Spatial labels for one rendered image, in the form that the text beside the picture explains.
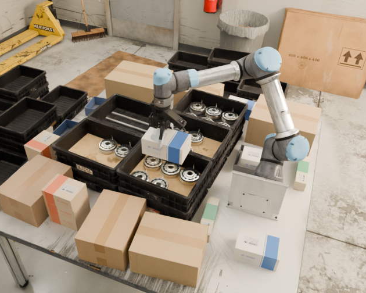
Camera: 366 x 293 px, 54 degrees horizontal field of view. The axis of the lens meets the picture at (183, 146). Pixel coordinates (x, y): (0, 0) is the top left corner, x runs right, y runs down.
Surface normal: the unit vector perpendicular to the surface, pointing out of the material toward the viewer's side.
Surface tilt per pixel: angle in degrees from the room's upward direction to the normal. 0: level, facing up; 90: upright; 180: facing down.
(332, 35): 82
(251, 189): 90
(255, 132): 90
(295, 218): 0
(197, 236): 0
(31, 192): 0
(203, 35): 90
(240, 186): 90
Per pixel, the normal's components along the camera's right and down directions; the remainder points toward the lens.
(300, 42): -0.33, 0.43
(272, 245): 0.04, -0.77
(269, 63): 0.29, -0.14
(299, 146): 0.37, 0.11
